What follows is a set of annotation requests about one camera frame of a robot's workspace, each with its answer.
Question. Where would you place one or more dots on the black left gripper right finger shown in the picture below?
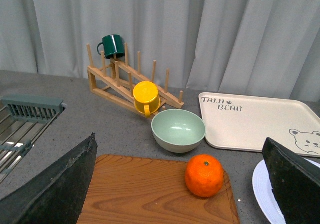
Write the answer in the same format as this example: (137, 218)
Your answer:
(283, 165)

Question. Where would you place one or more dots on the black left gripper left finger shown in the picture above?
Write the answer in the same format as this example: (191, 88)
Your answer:
(58, 193)

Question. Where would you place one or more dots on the white round plate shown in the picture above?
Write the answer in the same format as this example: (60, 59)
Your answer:
(265, 197)

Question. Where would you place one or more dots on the orange mandarin fruit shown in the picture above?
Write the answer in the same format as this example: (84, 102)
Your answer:
(204, 175)

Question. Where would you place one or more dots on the wooden cutting board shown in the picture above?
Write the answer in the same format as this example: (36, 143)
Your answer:
(128, 189)

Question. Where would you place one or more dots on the metal dish drainer rack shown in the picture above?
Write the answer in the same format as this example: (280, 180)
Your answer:
(17, 139)

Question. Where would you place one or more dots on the cream bear tray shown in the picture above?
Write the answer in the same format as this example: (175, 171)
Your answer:
(239, 122)

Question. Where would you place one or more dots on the grey-green utensil basket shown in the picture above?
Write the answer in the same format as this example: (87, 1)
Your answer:
(37, 109)

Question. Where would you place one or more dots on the light green bowl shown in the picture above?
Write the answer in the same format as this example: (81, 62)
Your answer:
(177, 130)

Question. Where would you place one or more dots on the wooden dish rack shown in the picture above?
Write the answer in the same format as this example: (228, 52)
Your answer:
(115, 81)

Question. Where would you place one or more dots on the yellow mug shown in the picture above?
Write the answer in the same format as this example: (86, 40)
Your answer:
(146, 98)

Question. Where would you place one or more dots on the grey curtain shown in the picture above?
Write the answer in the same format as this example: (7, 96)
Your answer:
(253, 47)

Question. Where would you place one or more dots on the dark green mug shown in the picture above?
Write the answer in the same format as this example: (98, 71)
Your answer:
(112, 45)

